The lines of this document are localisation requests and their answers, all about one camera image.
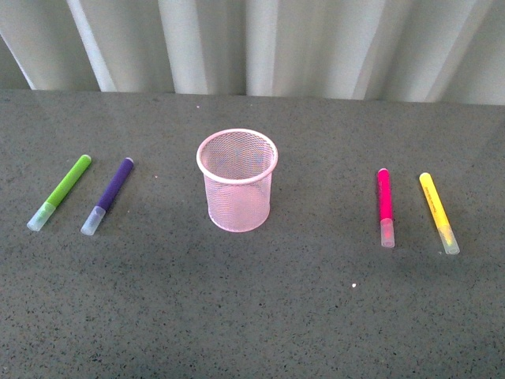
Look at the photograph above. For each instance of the pink highlighter pen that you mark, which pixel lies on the pink highlighter pen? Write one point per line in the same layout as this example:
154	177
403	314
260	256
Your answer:
387	234

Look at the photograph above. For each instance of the purple highlighter pen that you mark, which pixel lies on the purple highlighter pen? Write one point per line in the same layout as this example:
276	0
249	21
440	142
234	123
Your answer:
104	203

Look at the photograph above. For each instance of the pink mesh pen cup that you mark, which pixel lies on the pink mesh pen cup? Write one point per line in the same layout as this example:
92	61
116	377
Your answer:
237	165

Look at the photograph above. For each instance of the yellow highlighter pen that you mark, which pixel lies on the yellow highlighter pen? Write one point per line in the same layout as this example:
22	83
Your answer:
439	215

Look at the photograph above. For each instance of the green highlighter pen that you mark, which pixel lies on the green highlighter pen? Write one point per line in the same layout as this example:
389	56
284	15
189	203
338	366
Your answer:
59	193

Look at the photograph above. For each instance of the white pleated curtain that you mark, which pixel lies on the white pleated curtain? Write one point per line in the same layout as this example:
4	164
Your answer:
420	51

